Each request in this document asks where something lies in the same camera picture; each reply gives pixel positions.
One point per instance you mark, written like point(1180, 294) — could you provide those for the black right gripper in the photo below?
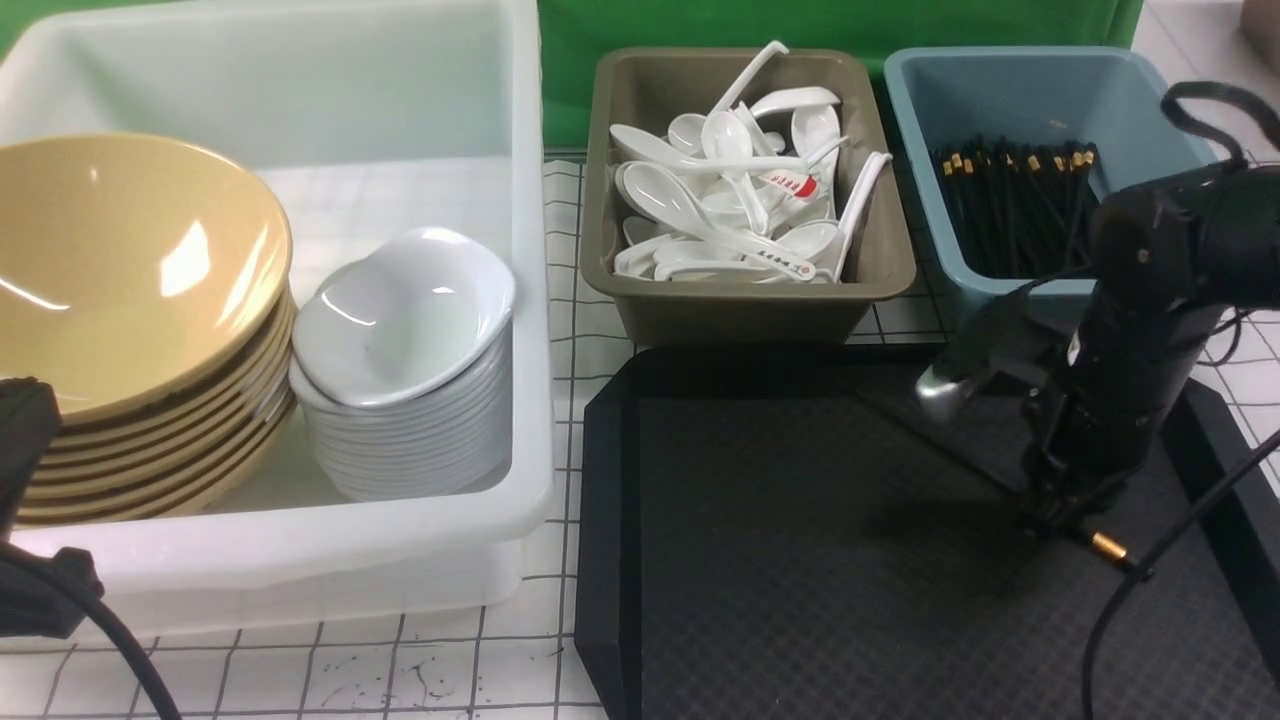
point(1109, 387)

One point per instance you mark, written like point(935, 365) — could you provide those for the black chopstick gold band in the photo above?
point(1104, 548)

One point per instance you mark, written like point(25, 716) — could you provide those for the white side dish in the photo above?
point(405, 320)

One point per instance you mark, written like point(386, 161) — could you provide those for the yellow noodle bowl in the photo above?
point(132, 265)

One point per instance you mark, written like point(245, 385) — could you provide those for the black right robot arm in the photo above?
point(1169, 256)

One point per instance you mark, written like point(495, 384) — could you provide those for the bundle of black chopsticks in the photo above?
point(1019, 210)

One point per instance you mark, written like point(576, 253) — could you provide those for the black plastic serving tray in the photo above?
point(758, 542)

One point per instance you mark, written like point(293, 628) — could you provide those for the pile of white spoons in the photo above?
point(746, 191)

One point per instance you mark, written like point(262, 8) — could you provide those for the olive green plastic bin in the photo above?
point(646, 88)

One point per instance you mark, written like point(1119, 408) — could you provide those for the green backdrop cloth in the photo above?
point(840, 30)

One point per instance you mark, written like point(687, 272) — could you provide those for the stack of white dishes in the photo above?
point(442, 443)

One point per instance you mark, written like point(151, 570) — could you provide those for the large white plastic bin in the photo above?
point(286, 548)

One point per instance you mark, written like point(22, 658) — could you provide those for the stack of yellow bowls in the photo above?
point(177, 455)

